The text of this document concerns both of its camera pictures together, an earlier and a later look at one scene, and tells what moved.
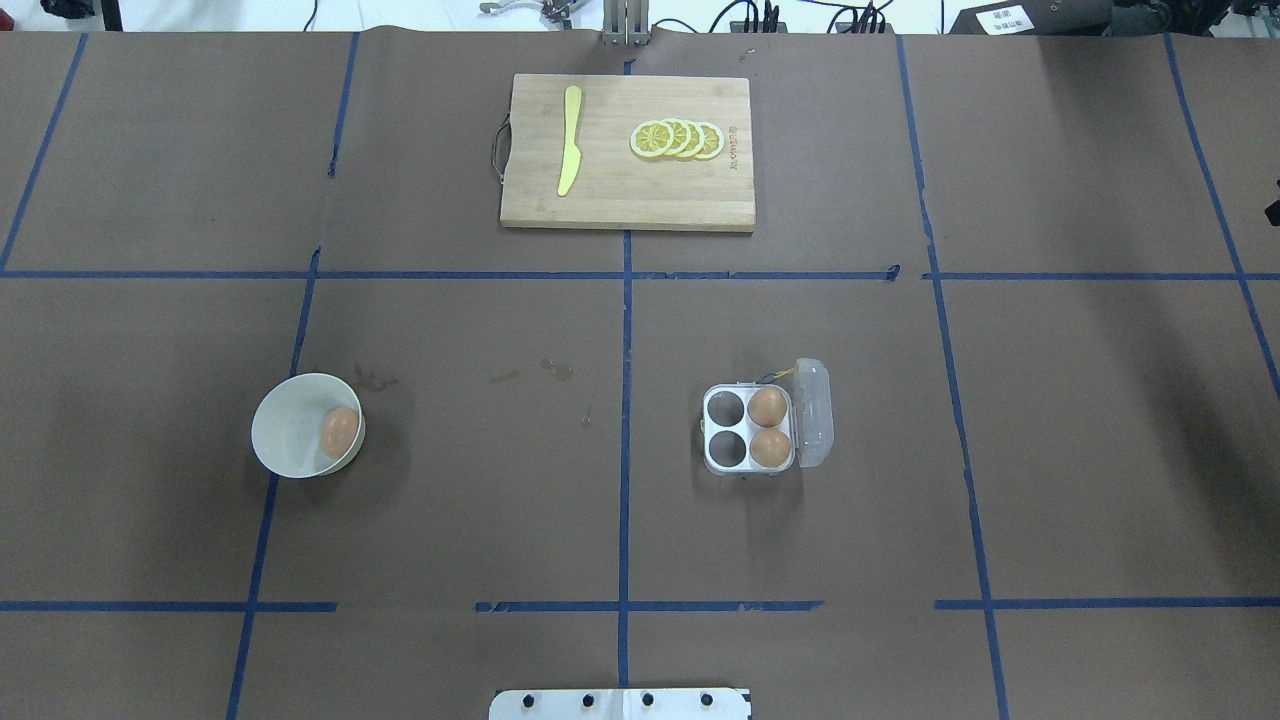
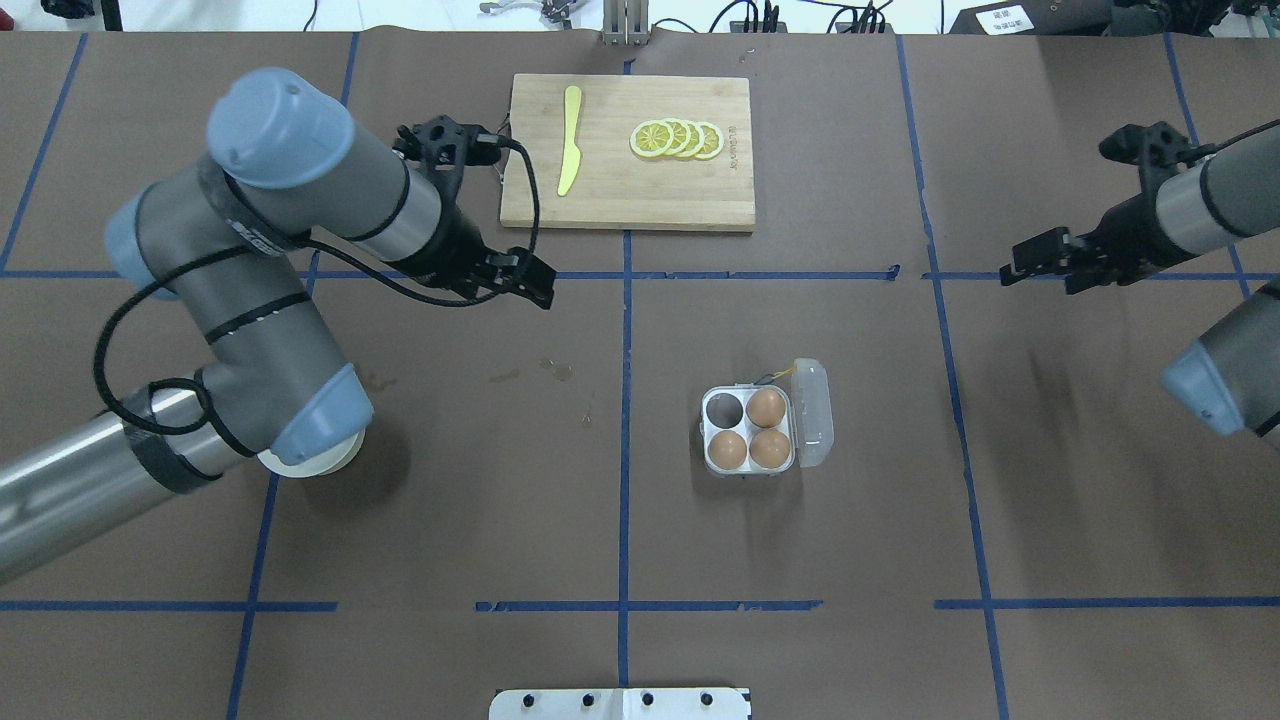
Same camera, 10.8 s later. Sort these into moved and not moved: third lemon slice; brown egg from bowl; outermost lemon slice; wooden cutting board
Moved: brown egg from bowl
Not moved: third lemon slice; wooden cutting board; outermost lemon slice
